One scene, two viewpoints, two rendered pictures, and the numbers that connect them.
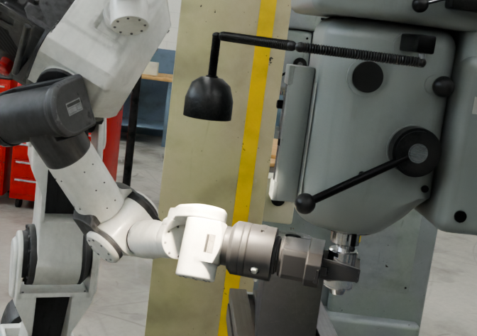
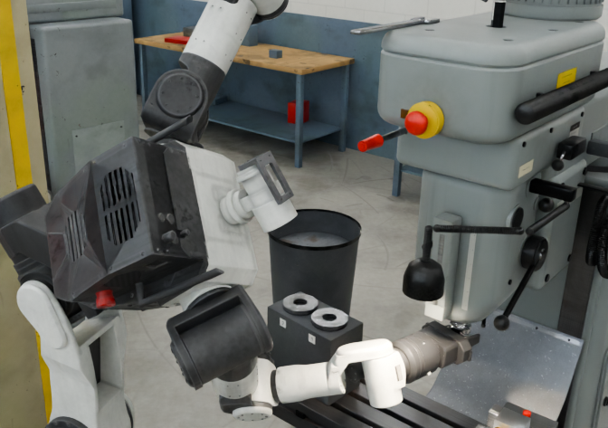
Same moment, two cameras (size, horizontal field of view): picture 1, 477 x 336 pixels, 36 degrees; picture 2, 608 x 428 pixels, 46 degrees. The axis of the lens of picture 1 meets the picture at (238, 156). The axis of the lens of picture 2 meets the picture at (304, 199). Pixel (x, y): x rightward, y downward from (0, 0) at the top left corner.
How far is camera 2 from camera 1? 121 cm
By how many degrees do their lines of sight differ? 46
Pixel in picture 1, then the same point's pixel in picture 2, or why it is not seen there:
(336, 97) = (499, 239)
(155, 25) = not seen: hidden behind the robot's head
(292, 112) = (452, 254)
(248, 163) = not seen: hidden behind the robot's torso
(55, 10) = (196, 233)
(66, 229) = (113, 404)
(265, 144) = (39, 177)
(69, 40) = (221, 256)
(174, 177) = not seen: outside the picture
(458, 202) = (546, 270)
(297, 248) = (446, 341)
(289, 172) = (450, 296)
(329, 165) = (495, 286)
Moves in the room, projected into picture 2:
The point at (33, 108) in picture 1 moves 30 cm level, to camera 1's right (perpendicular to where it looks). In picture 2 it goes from (245, 345) to (364, 284)
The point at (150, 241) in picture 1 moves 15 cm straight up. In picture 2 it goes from (318, 390) to (320, 323)
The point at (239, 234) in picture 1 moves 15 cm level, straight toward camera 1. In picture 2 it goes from (415, 354) to (481, 388)
